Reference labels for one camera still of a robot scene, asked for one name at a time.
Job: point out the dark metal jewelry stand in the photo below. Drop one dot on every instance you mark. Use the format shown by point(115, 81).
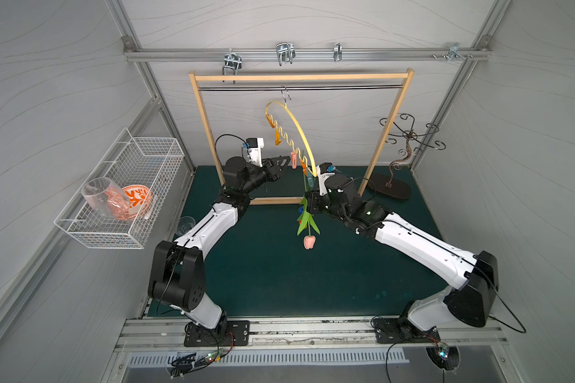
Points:
point(414, 144)

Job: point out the clear glass pitcher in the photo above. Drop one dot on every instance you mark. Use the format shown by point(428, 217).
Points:
point(105, 197)

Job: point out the aluminium top rail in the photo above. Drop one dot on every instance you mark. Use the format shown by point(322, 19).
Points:
point(481, 52)

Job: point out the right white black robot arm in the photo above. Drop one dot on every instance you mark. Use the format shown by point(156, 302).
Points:
point(472, 280)

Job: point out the metal hook middle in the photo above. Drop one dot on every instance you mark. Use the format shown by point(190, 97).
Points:
point(285, 53)

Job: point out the metal hook left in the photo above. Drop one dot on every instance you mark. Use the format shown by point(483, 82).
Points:
point(232, 64)

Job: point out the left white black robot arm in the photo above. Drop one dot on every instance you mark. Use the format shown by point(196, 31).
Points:
point(178, 277)

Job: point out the white wire basket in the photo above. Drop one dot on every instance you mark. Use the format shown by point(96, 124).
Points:
point(150, 161)

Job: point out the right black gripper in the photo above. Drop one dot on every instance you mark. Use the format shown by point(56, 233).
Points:
point(316, 202)

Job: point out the metal bracket right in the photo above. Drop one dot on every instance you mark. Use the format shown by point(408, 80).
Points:
point(453, 54)

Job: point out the green table mat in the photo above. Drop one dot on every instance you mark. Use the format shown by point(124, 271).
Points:
point(260, 267)

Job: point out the metal hook small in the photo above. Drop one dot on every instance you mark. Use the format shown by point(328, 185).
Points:
point(337, 52)

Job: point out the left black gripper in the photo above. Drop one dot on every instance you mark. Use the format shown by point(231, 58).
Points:
point(275, 168)

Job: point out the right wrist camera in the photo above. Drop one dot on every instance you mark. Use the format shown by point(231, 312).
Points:
point(324, 172)

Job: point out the orange clothespin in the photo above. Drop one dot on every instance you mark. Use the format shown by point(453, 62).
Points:
point(278, 138)
point(304, 168)

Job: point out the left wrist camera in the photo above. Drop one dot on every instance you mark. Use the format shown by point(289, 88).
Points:
point(253, 148)

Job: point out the clear drinking glass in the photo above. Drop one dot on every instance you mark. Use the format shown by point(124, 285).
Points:
point(184, 225)

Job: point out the orange clothespin end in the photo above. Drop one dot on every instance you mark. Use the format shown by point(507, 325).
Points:
point(271, 121)

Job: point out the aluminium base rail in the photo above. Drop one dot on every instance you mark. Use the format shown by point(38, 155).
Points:
point(295, 332)

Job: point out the pink artificial tulip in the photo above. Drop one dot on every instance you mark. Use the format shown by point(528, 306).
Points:
point(307, 226)

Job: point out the orange white patterned bowl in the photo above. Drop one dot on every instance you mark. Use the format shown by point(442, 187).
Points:
point(140, 202)

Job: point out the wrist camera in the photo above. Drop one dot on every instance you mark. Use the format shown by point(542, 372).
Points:
point(324, 172)
point(253, 148)

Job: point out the pink clothespin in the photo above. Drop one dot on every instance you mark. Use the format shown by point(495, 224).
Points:
point(294, 159)

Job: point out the wooden clothes rack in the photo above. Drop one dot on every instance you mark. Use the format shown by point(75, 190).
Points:
point(406, 78)

